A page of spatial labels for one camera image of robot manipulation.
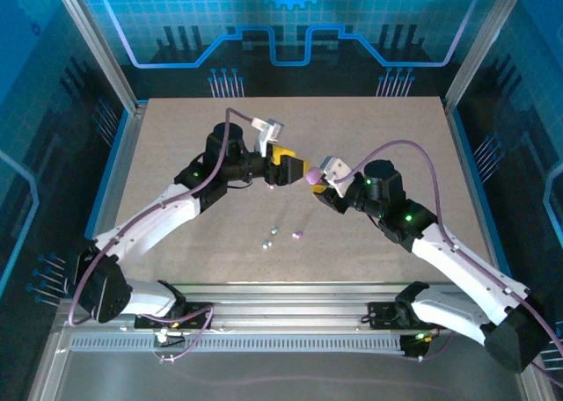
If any white connector with wires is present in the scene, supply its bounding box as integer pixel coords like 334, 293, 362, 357
151, 317, 197, 349

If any aluminium table side rail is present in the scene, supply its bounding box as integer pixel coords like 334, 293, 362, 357
72, 103, 150, 299
443, 101, 518, 299

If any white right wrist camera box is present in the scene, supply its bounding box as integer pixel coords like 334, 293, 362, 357
318, 154, 354, 199

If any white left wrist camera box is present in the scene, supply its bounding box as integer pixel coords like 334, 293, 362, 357
252, 116, 288, 158

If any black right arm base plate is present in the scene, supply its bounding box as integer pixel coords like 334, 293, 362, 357
368, 302, 449, 331

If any aluminium frame beam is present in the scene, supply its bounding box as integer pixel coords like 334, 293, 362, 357
59, 281, 529, 337

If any aluminium frame post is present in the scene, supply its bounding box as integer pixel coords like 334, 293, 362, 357
49, 0, 150, 114
442, 0, 530, 114

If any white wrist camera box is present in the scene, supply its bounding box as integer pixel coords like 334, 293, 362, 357
252, 116, 288, 158
318, 154, 354, 199

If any black control box with lights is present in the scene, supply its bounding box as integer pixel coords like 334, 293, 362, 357
398, 332, 431, 361

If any grey metal sheet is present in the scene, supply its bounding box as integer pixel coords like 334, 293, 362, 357
26, 319, 558, 401

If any slotted grey cable duct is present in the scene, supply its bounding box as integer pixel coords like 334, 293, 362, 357
69, 337, 406, 354

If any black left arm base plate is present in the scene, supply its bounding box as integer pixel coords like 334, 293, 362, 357
134, 302, 213, 331

